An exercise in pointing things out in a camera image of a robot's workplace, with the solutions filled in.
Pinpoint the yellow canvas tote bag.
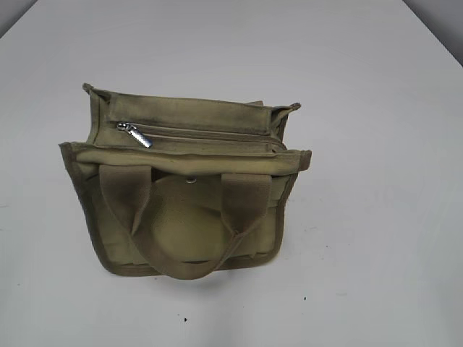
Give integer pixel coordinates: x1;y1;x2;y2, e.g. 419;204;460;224
60;83;312;280

